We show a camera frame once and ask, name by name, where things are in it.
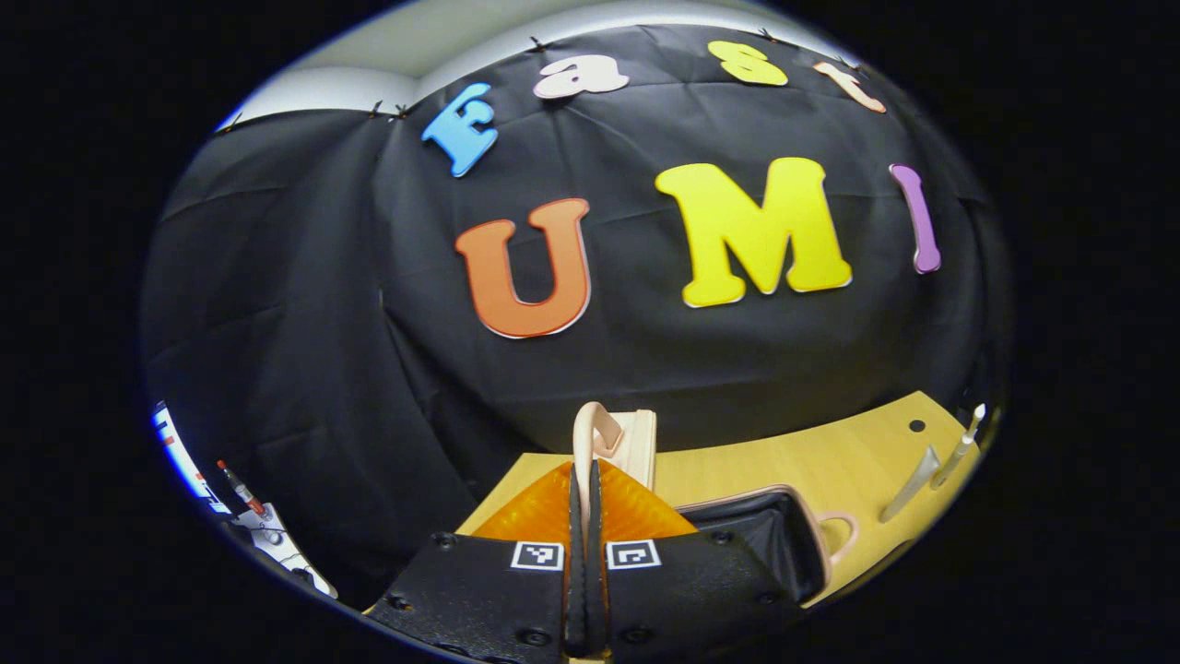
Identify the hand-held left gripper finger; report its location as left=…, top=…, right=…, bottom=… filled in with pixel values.
left=369, top=459, right=589, bottom=664
left=587, top=459, right=805, bottom=663

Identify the white squeeze tube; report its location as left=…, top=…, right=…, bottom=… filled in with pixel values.
left=879, top=445, right=942, bottom=525

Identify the white pump bottle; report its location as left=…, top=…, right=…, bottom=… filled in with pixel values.
left=929, top=403, right=987, bottom=491

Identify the white equipment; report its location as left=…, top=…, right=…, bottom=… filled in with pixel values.
left=217, top=459, right=338, bottom=599

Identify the black backdrop cloth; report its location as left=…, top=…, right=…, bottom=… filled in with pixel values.
left=138, top=23, right=1010, bottom=610

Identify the blue and white screen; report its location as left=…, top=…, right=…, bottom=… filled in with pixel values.
left=152, top=401, right=231, bottom=515

